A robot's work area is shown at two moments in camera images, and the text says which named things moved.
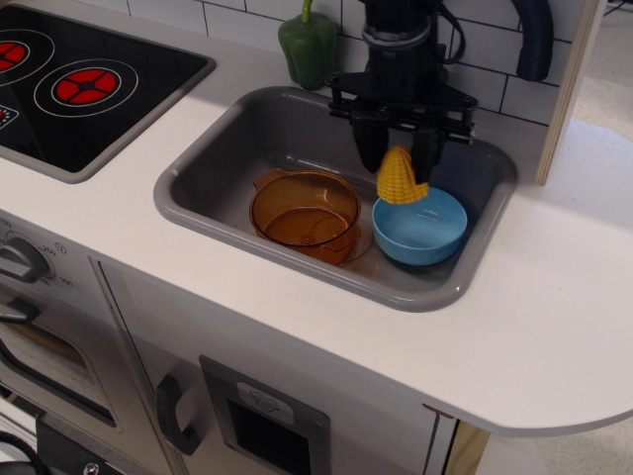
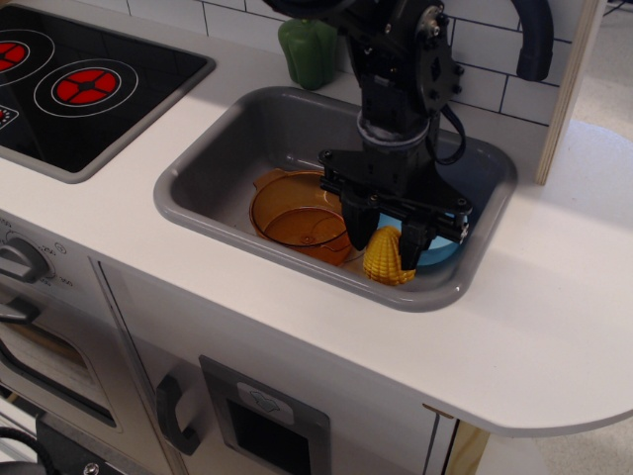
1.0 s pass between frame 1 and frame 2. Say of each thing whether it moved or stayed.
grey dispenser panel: stayed
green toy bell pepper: stayed
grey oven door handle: stayed
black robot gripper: moved
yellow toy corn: moved
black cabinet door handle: stayed
